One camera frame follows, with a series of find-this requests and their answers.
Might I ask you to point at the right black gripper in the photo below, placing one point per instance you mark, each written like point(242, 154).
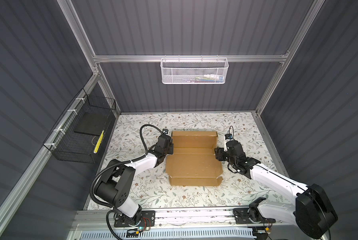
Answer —
point(219, 152)

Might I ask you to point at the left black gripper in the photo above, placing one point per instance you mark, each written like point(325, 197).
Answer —
point(170, 151)

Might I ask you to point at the brown cardboard box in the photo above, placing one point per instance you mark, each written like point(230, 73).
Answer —
point(194, 162)

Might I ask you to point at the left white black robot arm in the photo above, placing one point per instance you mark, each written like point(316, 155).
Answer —
point(111, 186)

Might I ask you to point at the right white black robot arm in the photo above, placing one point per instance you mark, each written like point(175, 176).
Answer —
point(309, 207)

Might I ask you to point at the floral patterned table mat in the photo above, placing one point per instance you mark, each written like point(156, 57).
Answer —
point(152, 189)

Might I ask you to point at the yellow marker pen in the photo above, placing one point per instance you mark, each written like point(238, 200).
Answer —
point(98, 143)

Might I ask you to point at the black foam pad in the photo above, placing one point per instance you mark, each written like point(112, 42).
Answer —
point(92, 124)

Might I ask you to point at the pens in white basket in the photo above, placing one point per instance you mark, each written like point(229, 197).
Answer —
point(212, 78)

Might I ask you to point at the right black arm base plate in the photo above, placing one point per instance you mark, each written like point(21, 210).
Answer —
point(248, 215)

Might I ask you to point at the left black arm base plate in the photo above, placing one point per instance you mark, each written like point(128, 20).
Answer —
point(141, 219)

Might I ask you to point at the white wire mesh basket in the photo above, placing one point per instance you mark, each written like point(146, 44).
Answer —
point(174, 71)

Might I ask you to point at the black wire basket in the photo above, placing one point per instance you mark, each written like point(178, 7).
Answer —
point(66, 145)

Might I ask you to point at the aluminium mounting rail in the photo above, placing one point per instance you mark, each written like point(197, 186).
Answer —
point(171, 218)

